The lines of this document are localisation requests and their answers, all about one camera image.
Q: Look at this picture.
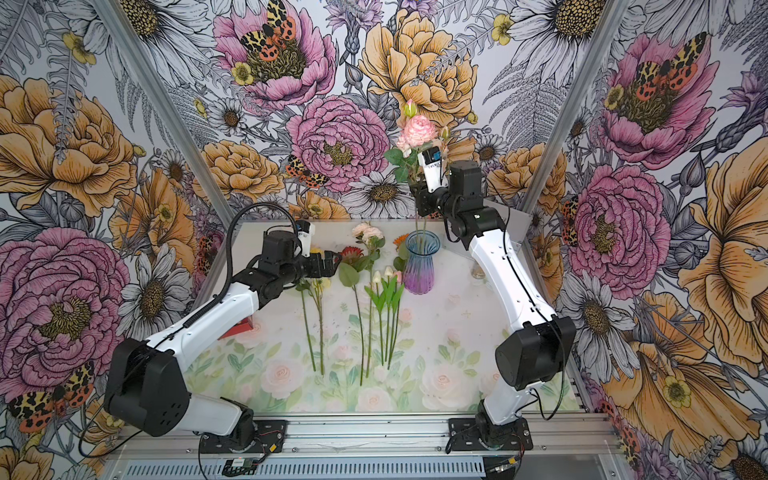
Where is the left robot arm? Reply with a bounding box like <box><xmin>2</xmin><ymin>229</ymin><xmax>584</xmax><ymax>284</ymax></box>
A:
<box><xmin>103</xmin><ymin>230</ymin><xmax>342</xmax><ymax>451</ymax></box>

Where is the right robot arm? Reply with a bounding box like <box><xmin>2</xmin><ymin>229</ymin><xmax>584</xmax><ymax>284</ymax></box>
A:
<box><xmin>412</xmin><ymin>160</ymin><xmax>576</xmax><ymax>452</ymax></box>

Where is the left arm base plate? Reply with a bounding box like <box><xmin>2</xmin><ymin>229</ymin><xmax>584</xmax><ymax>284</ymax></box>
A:
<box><xmin>199</xmin><ymin>419</ymin><xmax>288</xmax><ymax>455</ymax></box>

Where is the aluminium front rail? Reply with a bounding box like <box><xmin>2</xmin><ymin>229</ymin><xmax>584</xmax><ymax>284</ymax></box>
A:
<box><xmin>103</xmin><ymin>413</ymin><xmax>633</xmax><ymax>479</ymax></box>

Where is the red flower stem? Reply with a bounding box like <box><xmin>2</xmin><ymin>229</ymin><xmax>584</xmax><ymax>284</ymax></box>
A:
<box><xmin>337</xmin><ymin>246</ymin><xmax>366</xmax><ymax>385</ymax></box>

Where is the pink carnation flower stem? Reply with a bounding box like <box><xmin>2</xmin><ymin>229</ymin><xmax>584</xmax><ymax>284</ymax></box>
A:
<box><xmin>385</xmin><ymin>100</ymin><xmax>449</xmax><ymax>230</ymax></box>

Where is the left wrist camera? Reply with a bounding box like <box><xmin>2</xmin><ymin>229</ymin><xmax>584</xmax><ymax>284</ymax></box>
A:
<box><xmin>296</xmin><ymin>220</ymin><xmax>315</xmax><ymax>257</ymax></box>

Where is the small glass bottle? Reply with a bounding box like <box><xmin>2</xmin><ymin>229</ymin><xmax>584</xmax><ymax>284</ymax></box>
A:
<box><xmin>471</xmin><ymin>261</ymin><xmax>486</xmax><ymax>280</ymax></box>

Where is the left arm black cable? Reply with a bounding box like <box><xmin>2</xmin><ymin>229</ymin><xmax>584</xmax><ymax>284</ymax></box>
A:
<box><xmin>77</xmin><ymin>202</ymin><xmax>301</xmax><ymax>460</ymax></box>

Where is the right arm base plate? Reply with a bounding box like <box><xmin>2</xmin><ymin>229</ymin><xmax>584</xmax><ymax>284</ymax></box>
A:
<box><xmin>445</xmin><ymin>417</ymin><xmax>533</xmax><ymax>454</ymax></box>

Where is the orange gerbera flower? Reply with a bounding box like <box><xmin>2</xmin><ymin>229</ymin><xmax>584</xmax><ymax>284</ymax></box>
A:
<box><xmin>393</xmin><ymin>234</ymin><xmax>410</xmax><ymax>272</ymax></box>

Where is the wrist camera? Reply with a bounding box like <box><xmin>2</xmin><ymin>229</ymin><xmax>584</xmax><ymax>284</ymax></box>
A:
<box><xmin>419</xmin><ymin>146</ymin><xmax>447</xmax><ymax>193</ymax></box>
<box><xmin>296</xmin><ymin>220</ymin><xmax>315</xmax><ymax>257</ymax></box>

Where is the white tulip bunch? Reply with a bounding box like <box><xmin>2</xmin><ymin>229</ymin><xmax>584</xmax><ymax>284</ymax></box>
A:
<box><xmin>365</xmin><ymin>266</ymin><xmax>405</xmax><ymax>369</ymax></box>

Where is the yellow flower stem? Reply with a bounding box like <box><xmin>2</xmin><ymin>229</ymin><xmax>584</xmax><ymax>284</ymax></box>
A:
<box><xmin>296</xmin><ymin>270</ymin><xmax>331</xmax><ymax>376</ymax></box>

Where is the silver metal case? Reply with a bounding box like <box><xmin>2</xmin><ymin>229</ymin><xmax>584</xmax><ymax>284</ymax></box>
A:
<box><xmin>484</xmin><ymin>198</ymin><xmax>532</xmax><ymax>273</ymax></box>

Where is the purple blue glass vase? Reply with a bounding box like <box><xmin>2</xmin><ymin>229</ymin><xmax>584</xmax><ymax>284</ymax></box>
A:
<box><xmin>404</xmin><ymin>230</ymin><xmax>441</xmax><ymax>295</ymax></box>

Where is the peach rose flower stem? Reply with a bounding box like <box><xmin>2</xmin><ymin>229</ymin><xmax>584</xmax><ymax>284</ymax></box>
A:
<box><xmin>352</xmin><ymin>222</ymin><xmax>385</xmax><ymax>379</ymax></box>

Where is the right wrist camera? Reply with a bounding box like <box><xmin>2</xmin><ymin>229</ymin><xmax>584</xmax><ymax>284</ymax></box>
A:
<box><xmin>419</xmin><ymin>146</ymin><xmax>447</xmax><ymax>193</ymax></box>

